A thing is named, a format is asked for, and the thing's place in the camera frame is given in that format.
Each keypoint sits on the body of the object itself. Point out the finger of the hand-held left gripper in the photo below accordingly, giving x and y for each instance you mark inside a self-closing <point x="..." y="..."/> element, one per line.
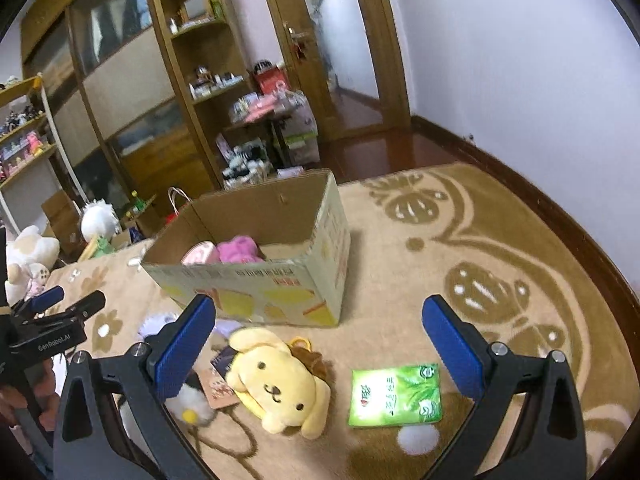
<point x="46" y="299"/>
<point x="86" y="304"/>

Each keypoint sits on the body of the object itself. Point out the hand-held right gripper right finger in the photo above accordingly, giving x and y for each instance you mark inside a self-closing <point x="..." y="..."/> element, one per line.
<point x="451" y="347"/>

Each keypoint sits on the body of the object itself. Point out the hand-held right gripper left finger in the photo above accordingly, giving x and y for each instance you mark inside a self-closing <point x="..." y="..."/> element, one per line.
<point x="184" y="347"/>

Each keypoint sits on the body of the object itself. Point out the yellow dog plush toy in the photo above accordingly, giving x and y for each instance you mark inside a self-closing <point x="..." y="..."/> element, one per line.
<point x="280" y="375"/>

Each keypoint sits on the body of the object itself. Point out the printed cardboard box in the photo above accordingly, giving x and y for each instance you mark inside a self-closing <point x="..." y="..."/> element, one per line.
<point x="280" y="285"/>

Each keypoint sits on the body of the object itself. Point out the person's left hand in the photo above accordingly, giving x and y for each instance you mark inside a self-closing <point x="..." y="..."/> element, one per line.
<point x="45" y="390"/>

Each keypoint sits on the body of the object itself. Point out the white cat plush toy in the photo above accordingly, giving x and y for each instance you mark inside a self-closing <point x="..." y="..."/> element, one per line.
<point x="30" y="255"/>

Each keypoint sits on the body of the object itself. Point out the brown paper tag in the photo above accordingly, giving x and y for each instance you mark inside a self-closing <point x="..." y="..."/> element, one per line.
<point x="220" y="387"/>

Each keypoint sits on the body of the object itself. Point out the white fluffy plush toy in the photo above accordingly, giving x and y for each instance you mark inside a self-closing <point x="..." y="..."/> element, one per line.
<point x="192" y="404"/>

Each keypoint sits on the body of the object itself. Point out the green tissue packet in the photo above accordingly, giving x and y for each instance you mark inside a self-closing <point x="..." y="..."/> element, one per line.
<point x="395" y="396"/>

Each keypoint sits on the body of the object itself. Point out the plain brown cardboard box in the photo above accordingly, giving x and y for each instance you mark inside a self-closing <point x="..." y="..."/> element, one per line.
<point x="62" y="220"/>

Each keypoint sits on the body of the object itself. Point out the white round fluffy plush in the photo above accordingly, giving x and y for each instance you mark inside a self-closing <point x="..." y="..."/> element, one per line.
<point x="99" y="220"/>

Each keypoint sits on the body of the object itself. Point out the beige patterned rug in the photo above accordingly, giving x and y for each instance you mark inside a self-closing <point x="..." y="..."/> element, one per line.
<point x="400" y="270"/>

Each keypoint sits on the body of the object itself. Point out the pink round plush toy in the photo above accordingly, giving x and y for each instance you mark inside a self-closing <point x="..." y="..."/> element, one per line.
<point x="199" y="255"/>

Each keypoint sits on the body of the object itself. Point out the green bottle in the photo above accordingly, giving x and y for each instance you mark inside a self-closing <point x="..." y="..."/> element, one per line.
<point x="140" y="204"/>

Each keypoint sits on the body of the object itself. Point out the brown paper bag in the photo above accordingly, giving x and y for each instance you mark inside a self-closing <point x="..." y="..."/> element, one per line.
<point x="176" y="210"/>

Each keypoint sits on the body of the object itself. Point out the yellow shelf with figurines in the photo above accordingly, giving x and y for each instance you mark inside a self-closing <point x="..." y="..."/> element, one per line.
<point x="22" y="135"/>

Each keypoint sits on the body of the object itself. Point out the wooden wardrobe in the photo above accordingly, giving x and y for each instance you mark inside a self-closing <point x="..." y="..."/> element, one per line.
<point x="125" y="85"/>

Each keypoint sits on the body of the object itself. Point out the cluttered small table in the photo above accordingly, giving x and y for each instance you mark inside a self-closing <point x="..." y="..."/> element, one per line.
<point x="280" y="120"/>

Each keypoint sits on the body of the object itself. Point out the wooden corner shelf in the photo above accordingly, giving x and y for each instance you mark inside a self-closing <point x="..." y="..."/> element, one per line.
<point x="210" y="60"/>

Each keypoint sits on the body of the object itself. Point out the red box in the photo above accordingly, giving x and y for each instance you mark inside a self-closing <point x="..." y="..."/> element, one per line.
<point x="270" y="80"/>

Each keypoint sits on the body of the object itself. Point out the wooden door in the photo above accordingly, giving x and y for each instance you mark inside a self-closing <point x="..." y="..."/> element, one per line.
<point x="310" y="60"/>

